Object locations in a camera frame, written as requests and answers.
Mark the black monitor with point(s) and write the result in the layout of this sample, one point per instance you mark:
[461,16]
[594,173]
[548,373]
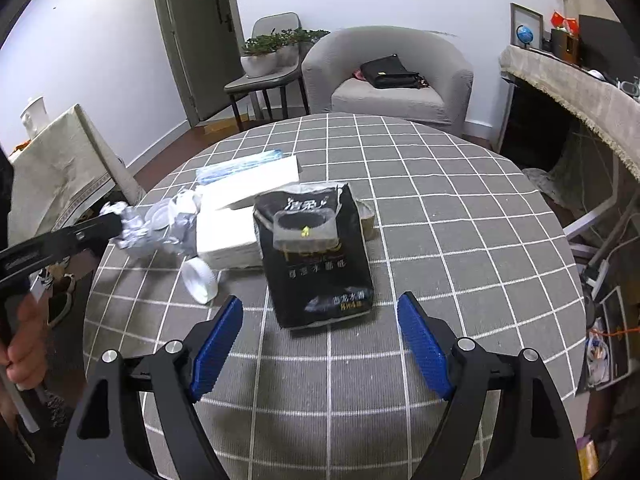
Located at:
[605,45]

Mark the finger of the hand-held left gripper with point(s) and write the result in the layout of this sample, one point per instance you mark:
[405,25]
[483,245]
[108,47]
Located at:
[92,225]
[87,247]

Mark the pink cloth item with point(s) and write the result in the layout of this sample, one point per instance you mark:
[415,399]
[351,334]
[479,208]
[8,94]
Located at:
[357,75]

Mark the white desk leg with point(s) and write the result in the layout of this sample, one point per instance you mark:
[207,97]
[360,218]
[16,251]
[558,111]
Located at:
[600,215]

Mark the silver foil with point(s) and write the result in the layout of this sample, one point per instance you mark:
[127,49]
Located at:
[127,230]

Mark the brown cardboard piece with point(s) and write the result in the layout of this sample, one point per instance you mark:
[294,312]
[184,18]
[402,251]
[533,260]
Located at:
[367,222]

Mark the beige fringed desk cloth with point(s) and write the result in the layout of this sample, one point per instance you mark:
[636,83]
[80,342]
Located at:
[575,90]

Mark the blue white plastic packet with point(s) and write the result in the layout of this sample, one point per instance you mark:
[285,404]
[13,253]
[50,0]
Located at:
[235,165]

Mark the grey armchair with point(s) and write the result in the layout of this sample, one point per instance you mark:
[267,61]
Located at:
[390,105]

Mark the beige cloth covered table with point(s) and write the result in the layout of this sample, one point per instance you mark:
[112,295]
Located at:
[55,170]

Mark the grey dining chair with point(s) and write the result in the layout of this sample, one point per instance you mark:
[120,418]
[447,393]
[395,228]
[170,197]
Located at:
[260,85]

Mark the dark wooden box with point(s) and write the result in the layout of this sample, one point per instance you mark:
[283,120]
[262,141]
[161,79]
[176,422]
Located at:
[565,45]

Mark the long white box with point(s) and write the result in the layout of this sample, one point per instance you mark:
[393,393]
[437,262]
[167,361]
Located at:
[260,180]

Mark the white tape roll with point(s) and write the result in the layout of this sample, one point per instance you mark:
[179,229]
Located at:
[197,280]

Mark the grey green door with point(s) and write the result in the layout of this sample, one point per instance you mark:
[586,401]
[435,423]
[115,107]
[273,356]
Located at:
[200,50]

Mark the black tissue packet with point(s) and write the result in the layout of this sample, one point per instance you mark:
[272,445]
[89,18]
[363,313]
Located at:
[320,280]

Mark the person's left hand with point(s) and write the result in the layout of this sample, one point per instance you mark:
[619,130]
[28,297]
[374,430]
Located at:
[25,340]

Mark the small blue globe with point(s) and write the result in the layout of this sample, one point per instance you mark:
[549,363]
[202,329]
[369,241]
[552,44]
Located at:
[526,35]

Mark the white tissue stack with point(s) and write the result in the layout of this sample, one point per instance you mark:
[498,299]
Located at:
[225,237]

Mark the clear plastic wrapper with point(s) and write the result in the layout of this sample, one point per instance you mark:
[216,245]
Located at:
[180,225]

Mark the potted plant in white pot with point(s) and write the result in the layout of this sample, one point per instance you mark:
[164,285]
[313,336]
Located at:
[310,37]
[257,60]
[287,47]

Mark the beige cloth on floor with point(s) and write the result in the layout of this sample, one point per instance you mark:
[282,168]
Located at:
[542,185]

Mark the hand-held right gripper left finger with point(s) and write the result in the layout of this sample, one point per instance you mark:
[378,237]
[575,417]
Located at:
[220,350]

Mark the white kettle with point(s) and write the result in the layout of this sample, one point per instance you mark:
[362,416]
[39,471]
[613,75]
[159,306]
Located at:
[32,115]

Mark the grey checked tablecloth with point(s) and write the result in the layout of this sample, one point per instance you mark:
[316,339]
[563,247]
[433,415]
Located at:
[450,210]

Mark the black handbag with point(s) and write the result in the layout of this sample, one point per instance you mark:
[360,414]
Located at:
[390,72]

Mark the grey picture frame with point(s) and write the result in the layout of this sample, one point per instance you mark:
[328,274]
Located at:
[527,15]

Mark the small red flags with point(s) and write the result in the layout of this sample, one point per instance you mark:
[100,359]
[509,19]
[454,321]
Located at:
[565,21]

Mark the black cabinet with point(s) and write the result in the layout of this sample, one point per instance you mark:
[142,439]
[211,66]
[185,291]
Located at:
[535,125]

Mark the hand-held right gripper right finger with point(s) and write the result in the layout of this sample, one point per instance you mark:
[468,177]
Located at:
[422,345]

